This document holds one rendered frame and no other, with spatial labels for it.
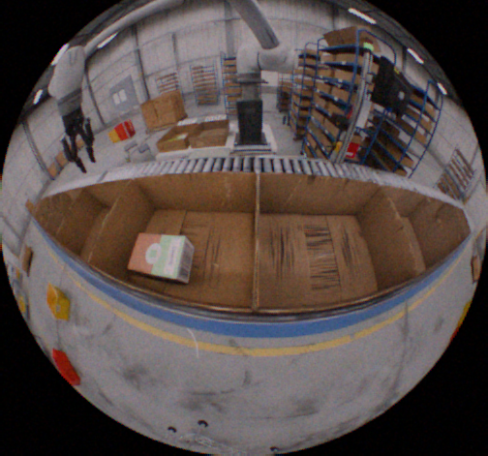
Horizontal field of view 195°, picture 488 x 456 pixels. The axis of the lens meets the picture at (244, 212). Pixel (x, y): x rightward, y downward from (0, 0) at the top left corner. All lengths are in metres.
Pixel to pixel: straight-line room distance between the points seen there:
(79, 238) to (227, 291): 0.71
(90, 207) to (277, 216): 0.85
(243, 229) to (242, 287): 0.17
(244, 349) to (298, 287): 1.00
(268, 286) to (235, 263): 0.10
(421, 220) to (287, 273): 0.71
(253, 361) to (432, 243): 1.34
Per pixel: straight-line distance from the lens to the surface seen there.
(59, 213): 1.20
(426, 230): 0.86
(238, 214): 0.46
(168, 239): 0.40
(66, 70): 0.53
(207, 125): 1.51
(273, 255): 0.40
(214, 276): 0.39
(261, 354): 1.34
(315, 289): 0.42
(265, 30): 0.86
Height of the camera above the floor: 1.26
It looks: 54 degrees down
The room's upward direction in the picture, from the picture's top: 4 degrees counter-clockwise
